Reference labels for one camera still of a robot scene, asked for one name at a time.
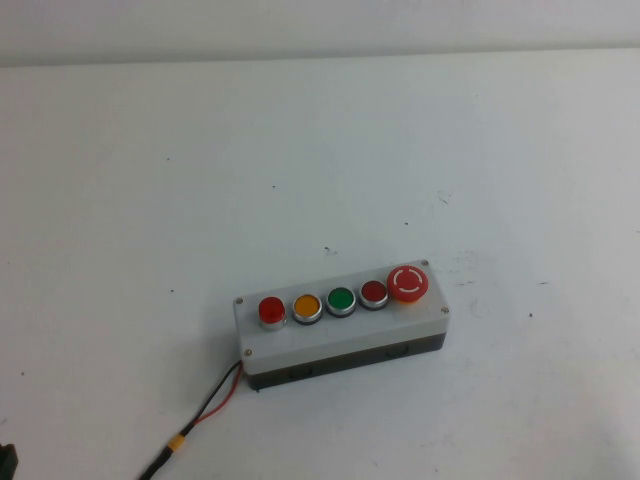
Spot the red domed indicator button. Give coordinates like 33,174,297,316
257,296,287,332

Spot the green push button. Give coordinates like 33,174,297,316
325,285,357,318

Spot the yellow push button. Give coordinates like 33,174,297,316
291,293,323,326

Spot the dark red push button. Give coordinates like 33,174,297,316
358,279,390,311

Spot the grey button control box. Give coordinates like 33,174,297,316
232,257,451,392

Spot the red emergency stop mushroom button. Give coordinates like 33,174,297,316
387,264,429,305

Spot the thin red wire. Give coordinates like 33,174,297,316
191,367,246,427

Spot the thin black wire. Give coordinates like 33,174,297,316
180,361,245,437

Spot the black sheathed cable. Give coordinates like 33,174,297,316
135,445,175,480

